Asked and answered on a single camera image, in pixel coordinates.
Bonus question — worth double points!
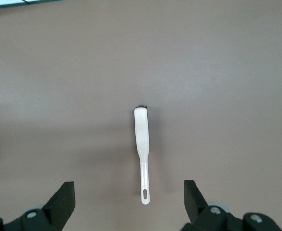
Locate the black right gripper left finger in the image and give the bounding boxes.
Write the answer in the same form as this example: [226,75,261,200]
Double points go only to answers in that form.
[0,181,76,231]

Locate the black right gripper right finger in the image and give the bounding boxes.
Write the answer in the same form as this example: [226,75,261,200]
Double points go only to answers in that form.
[181,180,282,231]

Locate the beige hand brush black bristles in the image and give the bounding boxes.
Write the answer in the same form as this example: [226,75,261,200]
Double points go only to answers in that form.
[133,105,152,205]

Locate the brown table mat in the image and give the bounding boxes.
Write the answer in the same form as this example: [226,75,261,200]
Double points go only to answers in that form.
[0,4,282,231]

